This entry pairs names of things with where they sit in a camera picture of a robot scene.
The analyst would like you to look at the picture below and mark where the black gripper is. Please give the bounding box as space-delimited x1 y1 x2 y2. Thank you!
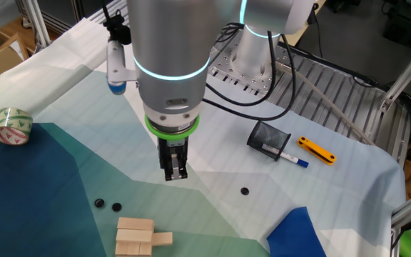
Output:
158 137 189 182

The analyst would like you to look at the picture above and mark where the black mesh pen cup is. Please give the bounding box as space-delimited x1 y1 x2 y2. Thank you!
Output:
246 120 293 162

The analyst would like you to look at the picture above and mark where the white marker blue cap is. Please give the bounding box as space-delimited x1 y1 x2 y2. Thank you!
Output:
261 143 310 168

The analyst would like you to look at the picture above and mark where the blue green white tablecloth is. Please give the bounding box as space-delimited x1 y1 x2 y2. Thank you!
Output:
0 17 407 257

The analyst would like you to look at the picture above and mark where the small blue flag white stick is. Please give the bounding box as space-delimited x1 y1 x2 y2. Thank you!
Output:
265 206 328 257

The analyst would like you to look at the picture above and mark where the orange folding tool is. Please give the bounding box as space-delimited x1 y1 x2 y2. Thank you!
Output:
296 136 338 166

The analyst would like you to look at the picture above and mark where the green white small box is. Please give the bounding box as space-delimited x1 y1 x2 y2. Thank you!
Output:
0 107 34 146

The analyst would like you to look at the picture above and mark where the green flange ring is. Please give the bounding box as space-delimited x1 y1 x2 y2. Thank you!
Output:
144 113 201 141

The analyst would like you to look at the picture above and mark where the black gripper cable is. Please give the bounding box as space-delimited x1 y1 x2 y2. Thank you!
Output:
201 34 298 122
205 30 278 107

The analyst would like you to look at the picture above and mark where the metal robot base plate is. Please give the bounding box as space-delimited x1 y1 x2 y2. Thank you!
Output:
207 30 289 105

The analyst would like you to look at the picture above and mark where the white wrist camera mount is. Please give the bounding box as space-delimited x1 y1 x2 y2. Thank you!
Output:
105 38 139 96

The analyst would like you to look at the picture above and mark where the beige hose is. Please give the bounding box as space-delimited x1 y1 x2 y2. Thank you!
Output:
275 60 377 146

